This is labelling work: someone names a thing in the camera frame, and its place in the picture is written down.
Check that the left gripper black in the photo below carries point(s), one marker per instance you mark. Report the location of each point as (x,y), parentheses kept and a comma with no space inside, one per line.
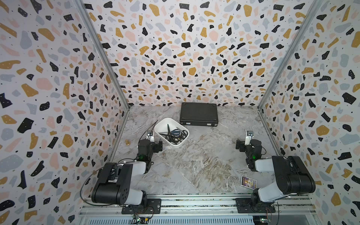
(154,146)

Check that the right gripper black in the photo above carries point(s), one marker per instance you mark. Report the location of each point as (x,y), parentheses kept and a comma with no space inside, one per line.
(242,145)

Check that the white plastic storage box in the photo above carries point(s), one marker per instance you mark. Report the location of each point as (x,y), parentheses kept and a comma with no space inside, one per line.
(161,130)

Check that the all black scissors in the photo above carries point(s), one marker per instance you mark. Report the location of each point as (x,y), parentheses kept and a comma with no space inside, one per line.
(169,135)

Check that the blue handled scissors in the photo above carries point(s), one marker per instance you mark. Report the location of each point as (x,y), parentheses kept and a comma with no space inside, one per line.
(176,132)

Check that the large black handled scissors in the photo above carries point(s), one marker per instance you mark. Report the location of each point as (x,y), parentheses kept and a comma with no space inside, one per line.
(183,135)

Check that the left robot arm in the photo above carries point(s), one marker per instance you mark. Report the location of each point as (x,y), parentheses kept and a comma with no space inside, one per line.
(114,180)

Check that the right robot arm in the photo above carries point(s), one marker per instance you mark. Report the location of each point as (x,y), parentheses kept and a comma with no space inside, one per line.
(291,175)

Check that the purple card box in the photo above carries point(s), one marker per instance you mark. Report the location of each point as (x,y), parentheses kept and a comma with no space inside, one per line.
(248,182)

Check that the black ribbed hard case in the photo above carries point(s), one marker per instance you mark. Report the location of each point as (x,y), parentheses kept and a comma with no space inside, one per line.
(199,114)

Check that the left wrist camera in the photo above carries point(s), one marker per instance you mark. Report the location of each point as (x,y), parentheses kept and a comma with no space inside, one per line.
(150,136)

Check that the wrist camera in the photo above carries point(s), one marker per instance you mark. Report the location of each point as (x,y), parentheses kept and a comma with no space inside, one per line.
(150,136)
(249,137)

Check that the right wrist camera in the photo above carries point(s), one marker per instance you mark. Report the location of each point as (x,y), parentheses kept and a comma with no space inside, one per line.
(249,137)

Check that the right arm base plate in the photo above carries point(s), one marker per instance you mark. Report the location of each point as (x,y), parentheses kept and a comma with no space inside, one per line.
(247,205)

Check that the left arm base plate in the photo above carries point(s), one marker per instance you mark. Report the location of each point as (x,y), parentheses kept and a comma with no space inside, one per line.
(149,206)

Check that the aluminium rail frame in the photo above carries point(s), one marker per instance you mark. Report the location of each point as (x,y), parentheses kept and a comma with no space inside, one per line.
(204,209)

